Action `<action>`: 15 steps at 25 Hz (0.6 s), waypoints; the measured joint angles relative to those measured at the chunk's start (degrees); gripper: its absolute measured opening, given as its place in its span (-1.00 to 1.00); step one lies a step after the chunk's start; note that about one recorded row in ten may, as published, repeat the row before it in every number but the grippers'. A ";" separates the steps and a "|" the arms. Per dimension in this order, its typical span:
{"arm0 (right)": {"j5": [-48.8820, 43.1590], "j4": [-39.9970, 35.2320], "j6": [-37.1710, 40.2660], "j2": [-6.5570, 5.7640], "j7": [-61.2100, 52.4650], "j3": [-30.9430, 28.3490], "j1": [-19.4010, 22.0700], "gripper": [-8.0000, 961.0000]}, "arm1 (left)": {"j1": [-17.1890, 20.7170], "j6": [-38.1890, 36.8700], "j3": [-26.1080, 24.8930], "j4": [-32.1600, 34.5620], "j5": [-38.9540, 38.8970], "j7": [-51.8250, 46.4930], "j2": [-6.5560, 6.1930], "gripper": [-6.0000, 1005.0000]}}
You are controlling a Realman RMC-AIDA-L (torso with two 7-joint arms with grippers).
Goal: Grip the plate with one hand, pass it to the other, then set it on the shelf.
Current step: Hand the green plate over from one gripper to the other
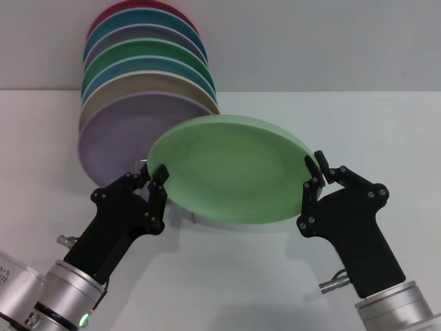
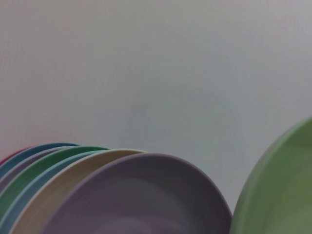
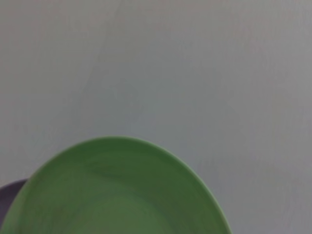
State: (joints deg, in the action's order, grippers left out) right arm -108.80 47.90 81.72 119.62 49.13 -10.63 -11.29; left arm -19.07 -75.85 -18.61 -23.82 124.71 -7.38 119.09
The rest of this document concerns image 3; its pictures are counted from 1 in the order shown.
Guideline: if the light green plate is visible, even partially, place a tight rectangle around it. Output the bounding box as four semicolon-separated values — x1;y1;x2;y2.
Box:
0;136;232;234

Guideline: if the lavender plate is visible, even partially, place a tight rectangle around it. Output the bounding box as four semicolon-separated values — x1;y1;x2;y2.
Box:
0;179;29;221

